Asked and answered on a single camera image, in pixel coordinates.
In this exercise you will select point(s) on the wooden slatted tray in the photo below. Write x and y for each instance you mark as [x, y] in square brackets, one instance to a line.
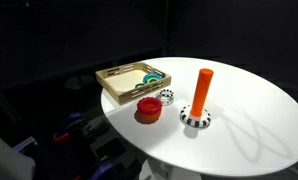
[122, 80]

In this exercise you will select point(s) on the purple clamp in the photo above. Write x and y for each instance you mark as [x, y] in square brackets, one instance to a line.
[24, 144]
[75, 116]
[102, 168]

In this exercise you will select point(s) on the orange clamp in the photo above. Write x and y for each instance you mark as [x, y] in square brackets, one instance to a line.
[60, 137]

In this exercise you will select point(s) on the white object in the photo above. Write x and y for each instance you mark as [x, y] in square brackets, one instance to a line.
[5, 163]

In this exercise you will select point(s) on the white table pedestal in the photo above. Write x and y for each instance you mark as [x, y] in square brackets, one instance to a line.
[162, 171]

